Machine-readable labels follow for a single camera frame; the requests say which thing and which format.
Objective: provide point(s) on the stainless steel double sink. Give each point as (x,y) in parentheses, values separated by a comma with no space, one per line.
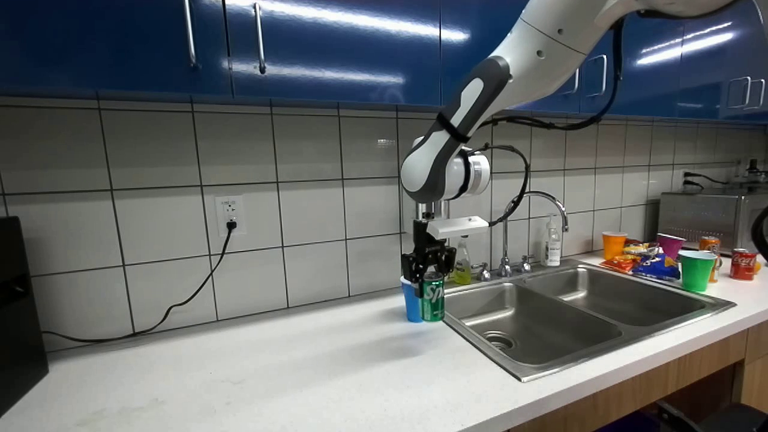
(554,319)

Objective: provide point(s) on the chrome gooseneck faucet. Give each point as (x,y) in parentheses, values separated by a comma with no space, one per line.
(504,259)

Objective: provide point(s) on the green plastic cup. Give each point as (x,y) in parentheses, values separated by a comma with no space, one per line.
(696,273)

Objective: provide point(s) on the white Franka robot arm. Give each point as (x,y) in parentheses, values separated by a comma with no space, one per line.
(554,49)

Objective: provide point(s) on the yellow snack bag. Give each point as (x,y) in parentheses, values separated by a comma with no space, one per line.
(642,251)

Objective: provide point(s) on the orange snack bag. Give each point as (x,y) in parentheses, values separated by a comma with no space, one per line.
(614,245)

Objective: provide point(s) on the green soda can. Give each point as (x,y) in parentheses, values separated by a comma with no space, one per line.
(432,300)

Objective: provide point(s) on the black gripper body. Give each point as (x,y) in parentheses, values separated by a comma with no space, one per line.
(428,244)

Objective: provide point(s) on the wooden base cabinet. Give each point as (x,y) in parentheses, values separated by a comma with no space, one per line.
(640,391)

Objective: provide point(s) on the blue snack bag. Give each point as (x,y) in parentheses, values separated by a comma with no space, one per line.
(659,270)

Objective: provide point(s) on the orange patterned cup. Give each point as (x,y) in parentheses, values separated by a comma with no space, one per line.
(708,244)

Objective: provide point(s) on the red snack bag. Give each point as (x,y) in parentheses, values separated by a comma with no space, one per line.
(622,262)

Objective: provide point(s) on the purple plastic cup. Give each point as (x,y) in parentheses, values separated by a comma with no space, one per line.
(671,245)

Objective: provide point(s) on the black coffee maker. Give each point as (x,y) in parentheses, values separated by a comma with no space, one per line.
(20,319)

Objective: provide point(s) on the yellow-green dish soap bottle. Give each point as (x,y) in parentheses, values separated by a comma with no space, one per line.
(461,277)

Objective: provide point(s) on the clear pump bottle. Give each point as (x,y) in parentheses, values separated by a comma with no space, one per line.
(554,253)

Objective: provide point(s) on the stainless steel countertop appliance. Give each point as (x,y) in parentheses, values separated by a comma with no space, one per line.
(704,217)

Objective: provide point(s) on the white wall outlet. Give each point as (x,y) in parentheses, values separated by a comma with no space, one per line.
(228,208)

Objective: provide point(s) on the blue upper cabinets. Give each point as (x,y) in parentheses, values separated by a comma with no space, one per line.
(96,49)

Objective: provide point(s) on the blue plastic cup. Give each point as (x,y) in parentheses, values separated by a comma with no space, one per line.
(411,303)

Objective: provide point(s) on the red mug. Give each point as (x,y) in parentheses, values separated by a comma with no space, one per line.
(746,265)

